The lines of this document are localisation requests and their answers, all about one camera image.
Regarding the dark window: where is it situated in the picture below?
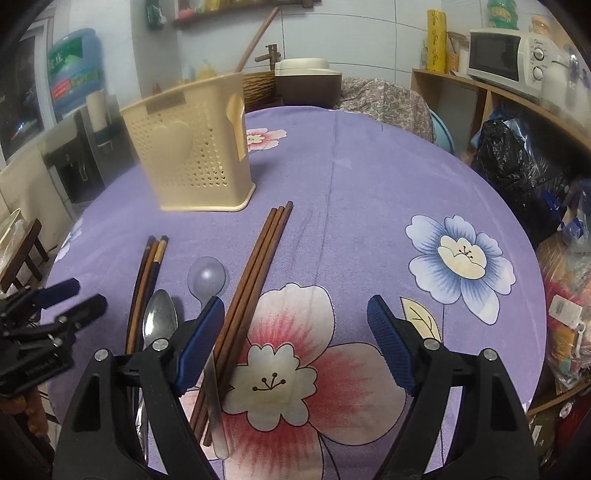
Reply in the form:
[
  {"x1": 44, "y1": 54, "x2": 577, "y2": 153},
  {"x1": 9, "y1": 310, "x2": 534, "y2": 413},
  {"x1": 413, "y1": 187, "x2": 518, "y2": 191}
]
[{"x1": 0, "y1": 28, "x2": 47, "y2": 162}]

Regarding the blue plastic bag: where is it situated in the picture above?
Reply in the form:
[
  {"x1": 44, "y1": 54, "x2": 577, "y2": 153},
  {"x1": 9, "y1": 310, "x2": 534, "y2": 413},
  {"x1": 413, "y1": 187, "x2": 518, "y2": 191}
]
[{"x1": 480, "y1": 104, "x2": 532, "y2": 139}]

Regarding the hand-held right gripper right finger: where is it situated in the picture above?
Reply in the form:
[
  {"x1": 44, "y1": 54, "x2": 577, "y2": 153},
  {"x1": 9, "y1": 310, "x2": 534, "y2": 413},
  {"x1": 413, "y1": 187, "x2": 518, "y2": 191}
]
[{"x1": 367, "y1": 294, "x2": 541, "y2": 480}]

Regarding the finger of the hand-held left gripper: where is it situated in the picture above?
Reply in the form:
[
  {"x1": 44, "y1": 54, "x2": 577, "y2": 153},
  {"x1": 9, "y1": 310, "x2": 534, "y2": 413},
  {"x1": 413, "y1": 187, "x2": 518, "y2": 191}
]
[
  {"x1": 0, "y1": 278, "x2": 80, "y2": 319},
  {"x1": 28, "y1": 294, "x2": 108, "y2": 344}
]

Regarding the black plastic bag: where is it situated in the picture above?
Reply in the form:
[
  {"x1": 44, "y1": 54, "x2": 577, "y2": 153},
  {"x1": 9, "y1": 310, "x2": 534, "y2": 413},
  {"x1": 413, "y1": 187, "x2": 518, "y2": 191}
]
[{"x1": 471, "y1": 117, "x2": 573, "y2": 245}]

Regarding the wooden stool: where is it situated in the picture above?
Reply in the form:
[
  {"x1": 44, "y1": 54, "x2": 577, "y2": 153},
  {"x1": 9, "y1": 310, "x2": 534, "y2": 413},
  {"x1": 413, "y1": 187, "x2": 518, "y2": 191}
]
[{"x1": 0, "y1": 217, "x2": 49, "y2": 291}]

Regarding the brown wooden chopstick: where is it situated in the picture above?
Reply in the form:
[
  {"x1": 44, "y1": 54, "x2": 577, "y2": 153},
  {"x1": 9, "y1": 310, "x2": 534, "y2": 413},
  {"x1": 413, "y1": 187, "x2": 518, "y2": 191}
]
[
  {"x1": 189, "y1": 208, "x2": 278, "y2": 432},
  {"x1": 194, "y1": 206, "x2": 284, "y2": 439},
  {"x1": 203, "y1": 200, "x2": 295, "y2": 448},
  {"x1": 238, "y1": 7, "x2": 280, "y2": 75}
]

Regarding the cream perforated utensil holder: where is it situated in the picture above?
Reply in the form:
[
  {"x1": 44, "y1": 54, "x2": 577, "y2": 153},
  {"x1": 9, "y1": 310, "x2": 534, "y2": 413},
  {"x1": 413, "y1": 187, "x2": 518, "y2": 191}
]
[{"x1": 120, "y1": 71, "x2": 257, "y2": 213}]

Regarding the wooden shelf unit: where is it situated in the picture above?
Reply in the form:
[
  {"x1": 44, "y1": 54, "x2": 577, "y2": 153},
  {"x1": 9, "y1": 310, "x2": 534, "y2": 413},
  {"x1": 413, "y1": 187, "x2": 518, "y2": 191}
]
[{"x1": 411, "y1": 68, "x2": 591, "y2": 185}]

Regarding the beige cloth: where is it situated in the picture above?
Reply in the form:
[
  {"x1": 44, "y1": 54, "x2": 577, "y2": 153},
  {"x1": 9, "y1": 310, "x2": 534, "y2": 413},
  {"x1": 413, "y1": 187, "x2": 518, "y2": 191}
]
[{"x1": 0, "y1": 145, "x2": 51, "y2": 232}]

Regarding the water dispenser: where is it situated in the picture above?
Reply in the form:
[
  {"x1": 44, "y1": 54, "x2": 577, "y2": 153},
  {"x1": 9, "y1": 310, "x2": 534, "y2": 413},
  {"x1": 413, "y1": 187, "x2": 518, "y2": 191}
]
[{"x1": 44, "y1": 108, "x2": 139, "y2": 208}]

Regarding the metal spoon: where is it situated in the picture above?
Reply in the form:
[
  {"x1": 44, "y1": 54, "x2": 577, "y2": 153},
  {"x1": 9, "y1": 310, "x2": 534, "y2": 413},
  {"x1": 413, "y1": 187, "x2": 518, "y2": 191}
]
[{"x1": 136, "y1": 289, "x2": 178, "y2": 467}]

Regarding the wicker basket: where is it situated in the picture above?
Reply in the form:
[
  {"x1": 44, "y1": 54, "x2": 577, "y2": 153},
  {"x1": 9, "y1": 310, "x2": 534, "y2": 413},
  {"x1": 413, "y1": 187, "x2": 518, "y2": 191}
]
[{"x1": 242, "y1": 69, "x2": 278, "y2": 112}]

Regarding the wooden wall shelf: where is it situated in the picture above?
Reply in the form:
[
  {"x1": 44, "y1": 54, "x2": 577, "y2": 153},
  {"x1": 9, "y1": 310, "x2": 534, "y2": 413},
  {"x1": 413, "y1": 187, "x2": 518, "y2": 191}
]
[{"x1": 173, "y1": 0, "x2": 321, "y2": 28}]

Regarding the paisley cloth covered chair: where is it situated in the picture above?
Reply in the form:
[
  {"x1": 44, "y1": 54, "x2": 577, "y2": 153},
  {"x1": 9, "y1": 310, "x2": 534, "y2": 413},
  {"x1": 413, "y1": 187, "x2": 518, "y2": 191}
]
[{"x1": 339, "y1": 76, "x2": 437, "y2": 144}]

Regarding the blue water bottle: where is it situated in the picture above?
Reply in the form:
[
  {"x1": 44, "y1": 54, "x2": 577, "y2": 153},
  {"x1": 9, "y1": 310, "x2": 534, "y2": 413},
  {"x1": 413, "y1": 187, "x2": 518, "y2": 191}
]
[{"x1": 46, "y1": 28, "x2": 98, "y2": 118}]

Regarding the paper cup stack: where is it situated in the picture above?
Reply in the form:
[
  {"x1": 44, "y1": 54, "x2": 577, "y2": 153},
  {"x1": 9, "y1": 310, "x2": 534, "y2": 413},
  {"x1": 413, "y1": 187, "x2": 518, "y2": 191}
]
[{"x1": 87, "y1": 90, "x2": 116, "y2": 148}]

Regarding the jar with yellow contents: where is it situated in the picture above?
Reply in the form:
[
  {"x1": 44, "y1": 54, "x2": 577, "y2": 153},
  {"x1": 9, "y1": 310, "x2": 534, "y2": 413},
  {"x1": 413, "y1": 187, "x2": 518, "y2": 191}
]
[{"x1": 531, "y1": 16, "x2": 561, "y2": 44}]

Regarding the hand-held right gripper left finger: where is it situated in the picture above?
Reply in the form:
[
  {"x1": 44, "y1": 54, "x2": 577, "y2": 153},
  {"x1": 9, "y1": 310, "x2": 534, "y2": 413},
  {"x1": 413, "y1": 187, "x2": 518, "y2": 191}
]
[{"x1": 52, "y1": 296, "x2": 226, "y2": 480}]

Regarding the row of condiment bottles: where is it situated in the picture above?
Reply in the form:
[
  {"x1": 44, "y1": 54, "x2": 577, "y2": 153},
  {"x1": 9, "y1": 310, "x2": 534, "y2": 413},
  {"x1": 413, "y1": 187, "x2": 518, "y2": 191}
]
[{"x1": 178, "y1": 0, "x2": 241, "y2": 17}]

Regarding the white microwave oven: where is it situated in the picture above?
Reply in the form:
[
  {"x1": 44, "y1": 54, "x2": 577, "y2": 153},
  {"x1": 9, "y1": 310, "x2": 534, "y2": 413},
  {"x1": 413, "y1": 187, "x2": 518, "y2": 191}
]
[{"x1": 467, "y1": 28, "x2": 566, "y2": 100}]

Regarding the light blue plastic basin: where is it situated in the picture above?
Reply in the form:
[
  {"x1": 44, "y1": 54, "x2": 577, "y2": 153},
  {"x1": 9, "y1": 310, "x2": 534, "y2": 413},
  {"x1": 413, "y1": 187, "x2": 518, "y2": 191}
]
[{"x1": 427, "y1": 111, "x2": 455, "y2": 155}]

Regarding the beige rice cooker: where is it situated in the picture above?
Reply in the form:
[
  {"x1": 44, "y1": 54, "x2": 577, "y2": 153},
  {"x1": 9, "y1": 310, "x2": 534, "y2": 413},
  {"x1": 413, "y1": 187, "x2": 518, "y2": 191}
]
[{"x1": 274, "y1": 58, "x2": 342, "y2": 110}]

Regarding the gold-banded dark chopstick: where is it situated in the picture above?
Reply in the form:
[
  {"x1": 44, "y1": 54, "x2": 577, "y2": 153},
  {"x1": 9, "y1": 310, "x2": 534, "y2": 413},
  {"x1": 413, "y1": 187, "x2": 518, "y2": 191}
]
[{"x1": 134, "y1": 236, "x2": 169, "y2": 356}]

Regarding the yellow cylinder pack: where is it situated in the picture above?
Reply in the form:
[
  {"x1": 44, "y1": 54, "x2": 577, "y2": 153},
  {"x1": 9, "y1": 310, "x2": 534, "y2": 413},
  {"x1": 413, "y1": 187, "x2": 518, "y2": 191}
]
[{"x1": 426, "y1": 9, "x2": 448, "y2": 72}]

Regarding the clear jar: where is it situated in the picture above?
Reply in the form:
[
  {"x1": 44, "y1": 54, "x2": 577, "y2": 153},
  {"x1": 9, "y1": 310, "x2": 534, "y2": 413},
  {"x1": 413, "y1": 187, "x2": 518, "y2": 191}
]
[{"x1": 445, "y1": 32, "x2": 469, "y2": 75}]

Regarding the metal ladle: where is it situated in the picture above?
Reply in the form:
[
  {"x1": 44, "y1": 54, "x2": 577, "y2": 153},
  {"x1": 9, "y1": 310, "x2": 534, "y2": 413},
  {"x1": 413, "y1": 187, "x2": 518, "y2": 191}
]
[{"x1": 187, "y1": 256, "x2": 230, "y2": 460}]

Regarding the white thermos jug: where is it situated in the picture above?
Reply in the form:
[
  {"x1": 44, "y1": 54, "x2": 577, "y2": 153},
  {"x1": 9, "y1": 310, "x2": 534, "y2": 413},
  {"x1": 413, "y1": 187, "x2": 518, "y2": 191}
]
[{"x1": 540, "y1": 53, "x2": 591, "y2": 121}]

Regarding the colourful plastic bag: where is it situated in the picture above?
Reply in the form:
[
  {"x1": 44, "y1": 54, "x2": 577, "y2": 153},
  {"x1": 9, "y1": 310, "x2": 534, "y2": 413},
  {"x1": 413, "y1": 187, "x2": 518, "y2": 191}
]
[{"x1": 536, "y1": 180, "x2": 591, "y2": 402}]

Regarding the purple floral tablecloth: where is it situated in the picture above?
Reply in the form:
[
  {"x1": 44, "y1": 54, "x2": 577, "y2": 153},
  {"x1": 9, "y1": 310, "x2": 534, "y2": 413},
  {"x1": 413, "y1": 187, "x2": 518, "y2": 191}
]
[{"x1": 39, "y1": 107, "x2": 548, "y2": 480}]

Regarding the bamboo faucet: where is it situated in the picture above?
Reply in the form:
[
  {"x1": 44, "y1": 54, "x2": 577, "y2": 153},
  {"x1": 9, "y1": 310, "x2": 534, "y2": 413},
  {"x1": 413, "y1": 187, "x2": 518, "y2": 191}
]
[{"x1": 256, "y1": 44, "x2": 280, "y2": 70}]

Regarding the dark brown chopstick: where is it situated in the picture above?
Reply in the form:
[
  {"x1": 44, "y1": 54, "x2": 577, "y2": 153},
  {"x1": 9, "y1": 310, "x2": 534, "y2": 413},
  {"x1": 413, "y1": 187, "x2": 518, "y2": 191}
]
[
  {"x1": 126, "y1": 235, "x2": 156, "y2": 356},
  {"x1": 129, "y1": 237, "x2": 161, "y2": 356}
]

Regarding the person's left hand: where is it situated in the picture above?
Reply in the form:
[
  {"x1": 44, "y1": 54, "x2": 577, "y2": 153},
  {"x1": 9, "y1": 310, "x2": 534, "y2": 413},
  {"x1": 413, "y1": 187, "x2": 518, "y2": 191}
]
[{"x1": 14, "y1": 388, "x2": 49, "y2": 438}]

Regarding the green packet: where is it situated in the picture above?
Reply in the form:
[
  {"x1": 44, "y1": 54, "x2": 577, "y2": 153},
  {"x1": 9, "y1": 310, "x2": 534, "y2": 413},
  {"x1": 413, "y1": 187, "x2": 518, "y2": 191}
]
[{"x1": 145, "y1": 0, "x2": 167, "y2": 26}]

